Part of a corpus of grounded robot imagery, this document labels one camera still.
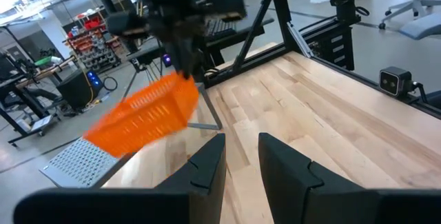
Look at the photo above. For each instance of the black desk bar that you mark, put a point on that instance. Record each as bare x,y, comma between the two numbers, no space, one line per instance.
251,24

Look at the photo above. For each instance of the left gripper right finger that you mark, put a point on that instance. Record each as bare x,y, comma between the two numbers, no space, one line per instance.
310,200

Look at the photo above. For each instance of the grey chair seat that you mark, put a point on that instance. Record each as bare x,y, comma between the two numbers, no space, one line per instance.
422,25

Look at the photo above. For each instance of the black computer tower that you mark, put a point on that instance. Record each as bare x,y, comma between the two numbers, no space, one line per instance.
77,88

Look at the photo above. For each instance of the shelf with red bins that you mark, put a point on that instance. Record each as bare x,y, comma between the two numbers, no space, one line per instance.
89,45

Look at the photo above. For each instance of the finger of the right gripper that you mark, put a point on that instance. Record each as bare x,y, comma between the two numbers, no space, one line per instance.
177,51
193,51

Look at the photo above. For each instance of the black aluminium table frame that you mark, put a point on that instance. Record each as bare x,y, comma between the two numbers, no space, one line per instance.
275,10

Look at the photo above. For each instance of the orange plastic basket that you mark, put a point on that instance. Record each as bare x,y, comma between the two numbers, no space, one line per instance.
144,120

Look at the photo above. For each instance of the black workbench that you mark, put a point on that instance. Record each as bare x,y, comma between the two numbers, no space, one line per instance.
20,89

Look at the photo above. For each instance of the black drawer cabinet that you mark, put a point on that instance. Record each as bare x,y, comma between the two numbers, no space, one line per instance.
330,45

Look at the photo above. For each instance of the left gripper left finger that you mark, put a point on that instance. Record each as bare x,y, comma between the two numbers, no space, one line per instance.
172,206

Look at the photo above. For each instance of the grey perforated metal riser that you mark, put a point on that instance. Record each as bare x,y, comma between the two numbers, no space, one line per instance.
79,163

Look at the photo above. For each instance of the black stereo camera box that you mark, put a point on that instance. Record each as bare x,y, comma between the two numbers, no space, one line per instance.
394,81

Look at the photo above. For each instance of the backlit keyboard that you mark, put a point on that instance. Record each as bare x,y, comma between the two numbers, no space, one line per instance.
220,27

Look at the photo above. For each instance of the black tripod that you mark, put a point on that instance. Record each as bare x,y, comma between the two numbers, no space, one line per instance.
141,72

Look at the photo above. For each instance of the white office chair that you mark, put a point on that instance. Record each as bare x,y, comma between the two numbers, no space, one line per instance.
417,0

